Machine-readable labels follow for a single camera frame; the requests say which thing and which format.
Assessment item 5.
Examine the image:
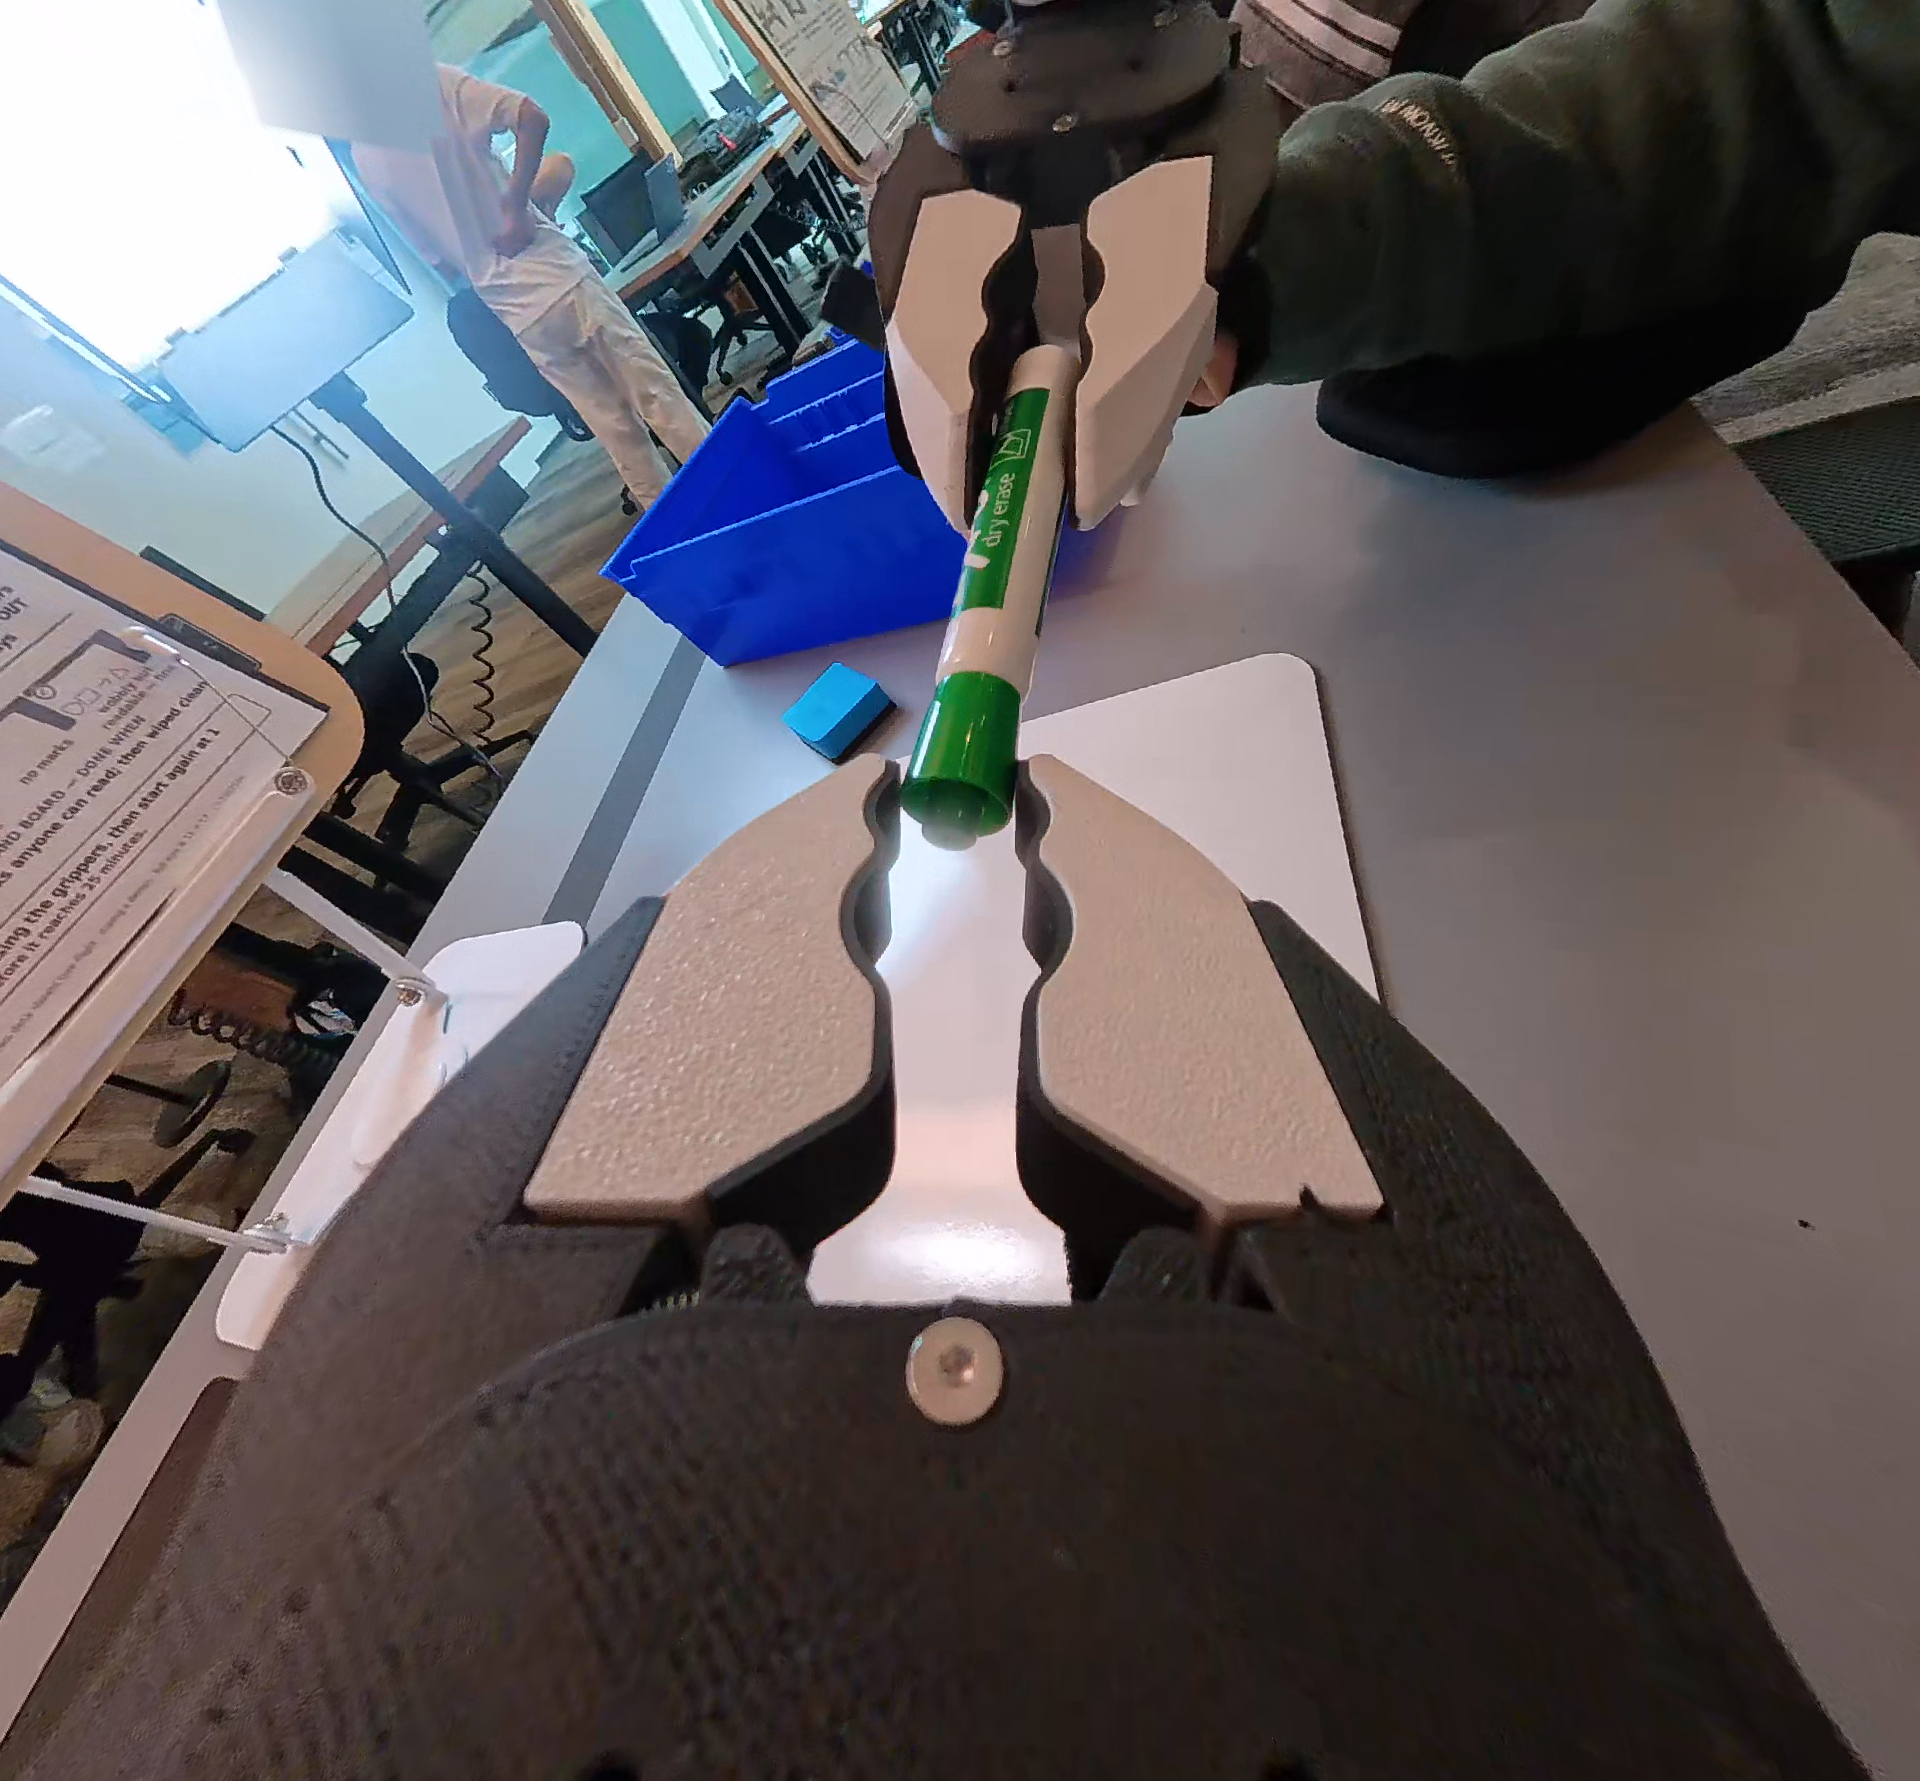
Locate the blue plastic bin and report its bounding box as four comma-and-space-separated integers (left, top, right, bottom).
599, 338, 1085, 668

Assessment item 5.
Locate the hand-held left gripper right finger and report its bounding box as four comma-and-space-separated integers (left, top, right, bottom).
1013, 755, 1389, 1230

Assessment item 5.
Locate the white metal document stand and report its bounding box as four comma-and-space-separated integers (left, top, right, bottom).
15, 864, 591, 1354

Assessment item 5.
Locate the green marker cap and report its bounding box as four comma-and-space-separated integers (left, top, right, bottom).
896, 675, 1025, 850

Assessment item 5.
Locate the blue foam eraser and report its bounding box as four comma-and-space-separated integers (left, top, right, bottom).
783, 661, 898, 765

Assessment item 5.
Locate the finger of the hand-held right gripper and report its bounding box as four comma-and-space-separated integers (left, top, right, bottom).
1065, 149, 1222, 536
882, 188, 1040, 550

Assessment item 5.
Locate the small white whiteboard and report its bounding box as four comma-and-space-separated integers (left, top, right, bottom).
802, 650, 1384, 1309

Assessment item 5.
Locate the dark monitor screen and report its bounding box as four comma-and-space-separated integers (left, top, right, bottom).
158, 227, 416, 455

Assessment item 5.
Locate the green whiteboard marker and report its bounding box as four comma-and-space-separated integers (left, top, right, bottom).
937, 345, 1085, 704

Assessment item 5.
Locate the black coiled cable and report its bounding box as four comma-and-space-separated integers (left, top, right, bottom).
446, 563, 508, 769

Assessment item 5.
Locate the black office chair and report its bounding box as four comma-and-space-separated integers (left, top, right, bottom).
348, 649, 505, 837

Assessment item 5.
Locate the person's right forearm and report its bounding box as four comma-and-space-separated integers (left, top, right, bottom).
1240, 0, 1920, 392

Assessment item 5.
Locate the wooden display board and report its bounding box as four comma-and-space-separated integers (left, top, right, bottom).
0, 482, 364, 1198
638, 0, 920, 162

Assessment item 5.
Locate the black desk frame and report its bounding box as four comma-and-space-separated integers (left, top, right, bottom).
267, 372, 600, 661

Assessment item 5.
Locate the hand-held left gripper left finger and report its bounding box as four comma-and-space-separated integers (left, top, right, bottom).
521, 755, 905, 1230

